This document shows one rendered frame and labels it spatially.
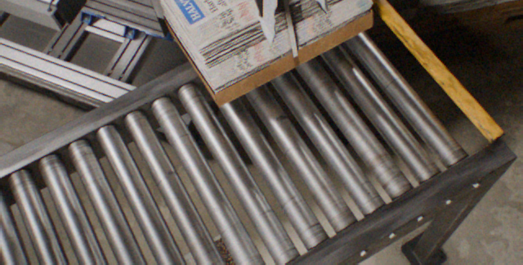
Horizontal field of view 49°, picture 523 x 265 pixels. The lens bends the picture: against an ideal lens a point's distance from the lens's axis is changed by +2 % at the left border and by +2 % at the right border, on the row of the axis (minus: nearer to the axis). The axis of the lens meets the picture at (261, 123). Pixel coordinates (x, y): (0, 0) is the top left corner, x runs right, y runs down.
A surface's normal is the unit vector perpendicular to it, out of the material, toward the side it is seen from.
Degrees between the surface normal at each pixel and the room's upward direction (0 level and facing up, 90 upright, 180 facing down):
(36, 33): 0
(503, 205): 0
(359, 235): 0
